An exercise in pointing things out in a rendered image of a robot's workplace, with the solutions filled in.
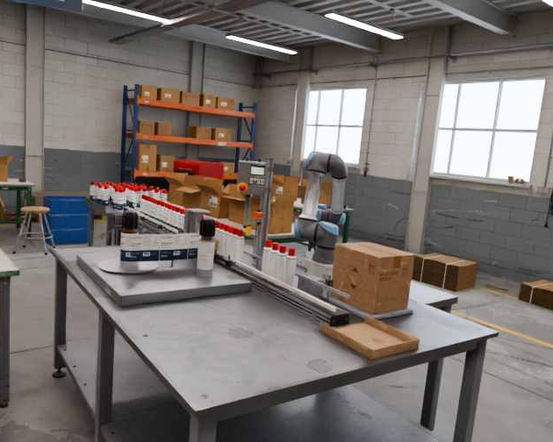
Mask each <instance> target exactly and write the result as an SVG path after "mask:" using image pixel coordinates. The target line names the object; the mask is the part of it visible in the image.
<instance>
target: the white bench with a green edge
mask: <svg viewBox="0 0 553 442"><path fill-rule="evenodd" d="M16 275H20V270H19V269H18V268H17V267H16V265H15V264H14V263H13V262H12V261H11V260H10V259H9V257H8V256H7V255H6V254H5V253H4V252H3V251H2V249H1V248H0V408H6V407H8V405H9V404H8V403H7V402H9V401H10V376H11V374H10V282H11V280H10V277H11V276H16Z"/></svg>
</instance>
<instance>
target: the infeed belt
mask: <svg viewBox="0 0 553 442"><path fill-rule="evenodd" d="M232 266H233V267H236V268H238V269H239V270H241V271H243V272H245V273H247V274H250V275H252V276H254V277H255V278H257V279H259V280H261V281H263V282H266V283H268V284H269V285H271V286H273V287H275V288H277V289H280V290H282V291H283V292H285V293H287V294H289V295H291V296H294V297H296V298H297V299H299V300H301V301H303V302H306V303H309V304H311V305H312V306H314V307H316V308H318V309H320V310H323V311H325V312H326V313H328V314H330V315H332V316H340V315H345V314H348V313H347V312H345V311H343V310H340V309H337V308H336V312H333V311H331V310H328V309H326V308H324V307H322V306H320V305H318V304H316V303H314V302H312V301H310V300H308V299H306V298H304V297H302V296H299V295H297V294H295V293H293V292H291V291H289V290H287V289H284V288H283V287H278V286H276V285H275V283H271V282H268V280H265V279H262V278H261V276H259V275H257V274H254V273H252V272H250V271H248V270H247V269H244V268H242V267H239V266H235V265H234V264H232Z"/></svg>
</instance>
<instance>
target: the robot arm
mask: <svg viewBox="0 0 553 442"><path fill-rule="evenodd" d="M305 169H306V170H307V174H309V177H308V182H307V186H306V192H305V200H304V205H303V210H302V214H301V215H300V216H299V217H298V219H296V220H295V223H294V236H295V238H296V239H301V240H306V241H308V242H309V243H310V244H313V248H312V249H311V252H312V253H313V255H312V260H313V261H315V262H318V263H321V264H327V265H333V264H334V249H335V244H337V239H338V235H339V227H338V226H337V225H334V224H338V225H343V224H344V223H345V219H346V214H345V213H342V211H343V200H344V189H345V179H346V178H347V176H348V170H347V166H346V164H345V162H344V160H343V159H342V158H341V157H340V156H339V155H337V154H335V153H322V152H319V151H317V152H315V151H311V152H310V153H309V154H308V156H307V158H306V162H305ZM326 173H331V176H332V178H333V187H332V202H331V210H327V207H326V205H325V204H318V202H319V198H320V189H321V184H322V179H323V177H324V176H326ZM331 223H334V224H331Z"/></svg>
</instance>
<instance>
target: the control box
mask: <svg viewBox="0 0 553 442"><path fill-rule="evenodd" d="M251 165H257V166H265V173H264V175H251V174H250V168H251ZM266 173H267V163H263V162H257V161H244V160H239V164H238V176H237V188H236V194H242V195H253V196H264V195H265V183H266ZM249 177H255V178H265V179H264V185H257V184H249ZM241 184H243V185H245V186H246V189H245V190H244V191H240V190H239V187H240V185H241Z"/></svg>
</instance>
